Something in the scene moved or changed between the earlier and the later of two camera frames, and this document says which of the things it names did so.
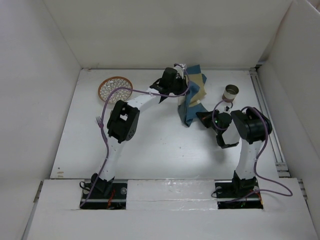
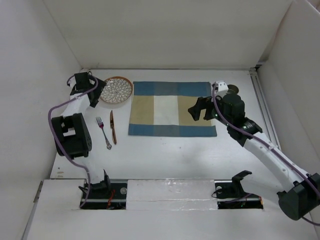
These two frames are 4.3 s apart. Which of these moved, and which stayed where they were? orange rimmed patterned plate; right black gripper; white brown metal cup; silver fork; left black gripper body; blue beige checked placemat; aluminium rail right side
Moved: left black gripper body; right black gripper; blue beige checked placemat
Stayed: orange rimmed patterned plate; silver fork; white brown metal cup; aluminium rail right side
